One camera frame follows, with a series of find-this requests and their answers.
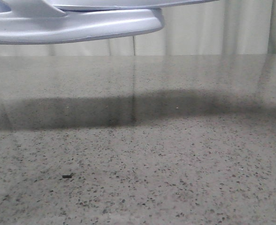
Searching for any light blue slipper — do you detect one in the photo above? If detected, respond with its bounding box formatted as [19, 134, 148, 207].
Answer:
[0, 0, 164, 45]
[49, 0, 211, 11]

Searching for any small black debris chip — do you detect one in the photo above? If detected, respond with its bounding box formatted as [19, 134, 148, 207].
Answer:
[62, 174, 73, 179]

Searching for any beige pleated curtain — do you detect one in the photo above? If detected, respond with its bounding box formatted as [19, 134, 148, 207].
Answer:
[0, 0, 276, 56]

